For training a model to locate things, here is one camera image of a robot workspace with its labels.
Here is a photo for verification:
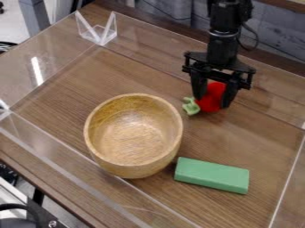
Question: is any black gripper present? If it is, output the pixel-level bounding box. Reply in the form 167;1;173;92
182;52;256;109

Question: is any red plush strawberry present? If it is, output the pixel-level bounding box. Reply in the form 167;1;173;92
182;82;225;116

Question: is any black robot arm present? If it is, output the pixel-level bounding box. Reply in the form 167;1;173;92
182;0;258;109

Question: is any wooden bowl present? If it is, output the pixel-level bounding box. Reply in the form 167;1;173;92
83;93;183;179

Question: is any green rectangular block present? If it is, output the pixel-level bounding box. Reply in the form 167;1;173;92
174;157;250;194

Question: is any clear acrylic tray enclosure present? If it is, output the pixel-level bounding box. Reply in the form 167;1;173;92
0;14;305;228

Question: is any black metal bracket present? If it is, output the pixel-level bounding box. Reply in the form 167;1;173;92
27;199;70;228

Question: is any black cable bottom left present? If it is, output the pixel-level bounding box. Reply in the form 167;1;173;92
0;203;46;228

